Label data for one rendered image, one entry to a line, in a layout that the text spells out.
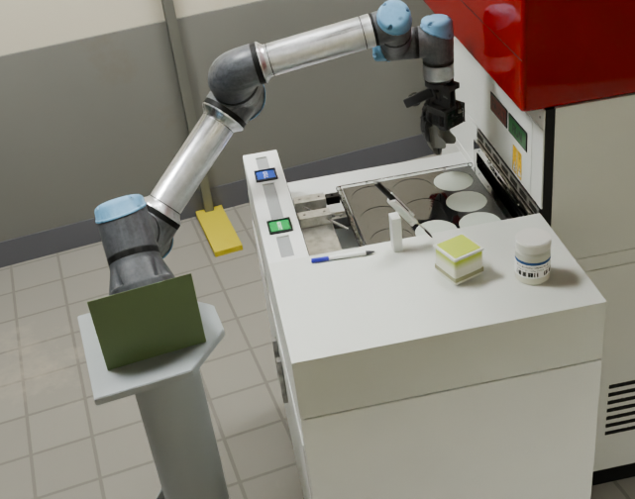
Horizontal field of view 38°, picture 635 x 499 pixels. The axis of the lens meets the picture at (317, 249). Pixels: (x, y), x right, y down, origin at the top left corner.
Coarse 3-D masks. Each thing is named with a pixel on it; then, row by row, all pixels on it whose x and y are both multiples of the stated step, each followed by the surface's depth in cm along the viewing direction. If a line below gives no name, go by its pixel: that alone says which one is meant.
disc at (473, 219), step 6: (468, 216) 222; (474, 216) 222; (480, 216) 221; (486, 216) 221; (492, 216) 221; (462, 222) 220; (468, 222) 220; (474, 222) 220; (480, 222) 219; (486, 222) 219
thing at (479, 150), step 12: (480, 144) 243; (480, 156) 242; (480, 168) 246; (492, 168) 234; (492, 180) 240; (504, 180) 226; (492, 192) 237; (516, 192) 221; (504, 204) 230; (516, 204) 220; (516, 216) 225
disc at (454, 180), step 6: (444, 174) 240; (450, 174) 240; (456, 174) 240; (462, 174) 239; (468, 174) 239; (438, 180) 238; (444, 180) 238; (450, 180) 237; (456, 180) 237; (462, 180) 237; (468, 180) 236; (438, 186) 235; (444, 186) 235; (450, 186) 235; (456, 186) 234; (462, 186) 234; (468, 186) 234
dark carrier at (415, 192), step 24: (456, 168) 242; (360, 192) 237; (408, 192) 235; (432, 192) 233; (456, 192) 232; (480, 192) 231; (360, 216) 227; (384, 216) 226; (432, 216) 224; (456, 216) 223; (504, 216) 220; (384, 240) 217
